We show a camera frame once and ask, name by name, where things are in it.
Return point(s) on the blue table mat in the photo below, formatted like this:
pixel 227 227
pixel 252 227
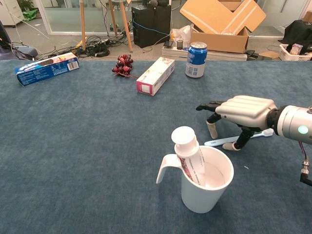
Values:
pixel 73 146

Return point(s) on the dark blue office chair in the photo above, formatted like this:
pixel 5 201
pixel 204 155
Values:
pixel 24 52

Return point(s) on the black flat floor bracket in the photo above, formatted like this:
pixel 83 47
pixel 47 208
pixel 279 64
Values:
pixel 251 54

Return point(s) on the green plastic bag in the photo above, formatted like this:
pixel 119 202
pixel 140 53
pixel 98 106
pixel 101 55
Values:
pixel 30 15

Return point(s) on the white plastic basket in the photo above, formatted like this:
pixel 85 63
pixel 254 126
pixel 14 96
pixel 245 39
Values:
pixel 301 58

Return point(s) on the open brown cardboard box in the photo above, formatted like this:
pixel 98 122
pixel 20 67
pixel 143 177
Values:
pixel 219 41

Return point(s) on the floral pink toothpaste carton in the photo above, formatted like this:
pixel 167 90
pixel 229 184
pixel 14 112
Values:
pixel 156 75

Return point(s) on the small colourful snack box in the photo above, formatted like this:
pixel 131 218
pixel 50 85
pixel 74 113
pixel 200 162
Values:
pixel 296 49

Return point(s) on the floral toothpaste tube white cap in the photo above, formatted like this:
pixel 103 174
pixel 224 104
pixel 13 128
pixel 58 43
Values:
pixel 186 146

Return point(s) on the black smartphone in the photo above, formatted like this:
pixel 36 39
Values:
pixel 168 44

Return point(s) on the white cabinet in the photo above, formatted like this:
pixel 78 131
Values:
pixel 9 12

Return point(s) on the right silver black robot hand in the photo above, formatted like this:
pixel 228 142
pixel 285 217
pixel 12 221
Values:
pixel 246 111

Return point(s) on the light blue toothbrush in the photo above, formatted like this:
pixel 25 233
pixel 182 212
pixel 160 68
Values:
pixel 219 142

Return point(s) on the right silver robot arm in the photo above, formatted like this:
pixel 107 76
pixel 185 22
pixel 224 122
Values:
pixel 292 123

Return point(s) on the blue white soda can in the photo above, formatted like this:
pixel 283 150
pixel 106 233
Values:
pixel 196 63

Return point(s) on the black computer tower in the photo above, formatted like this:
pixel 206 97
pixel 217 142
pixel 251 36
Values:
pixel 151 29

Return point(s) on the wooden easel leg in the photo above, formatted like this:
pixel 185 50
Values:
pixel 125 24
pixel 112 19
pixel 83 24

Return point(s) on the black cloth covered object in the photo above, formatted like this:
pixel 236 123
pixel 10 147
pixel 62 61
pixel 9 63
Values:
pixel 299 31

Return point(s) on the dark red grape bunch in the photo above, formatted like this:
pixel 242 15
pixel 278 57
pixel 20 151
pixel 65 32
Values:
pixel 124 64

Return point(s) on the stacked aluminium profiles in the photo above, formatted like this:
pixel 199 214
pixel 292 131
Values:
pixel 219 56

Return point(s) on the flat brown cardboard piece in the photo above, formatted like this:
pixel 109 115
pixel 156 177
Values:
pixel 269 54

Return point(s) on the white plastic bag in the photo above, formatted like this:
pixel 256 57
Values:
pixel 181 34

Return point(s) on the blue cookie box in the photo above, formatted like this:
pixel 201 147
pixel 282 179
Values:
pixel 44 72

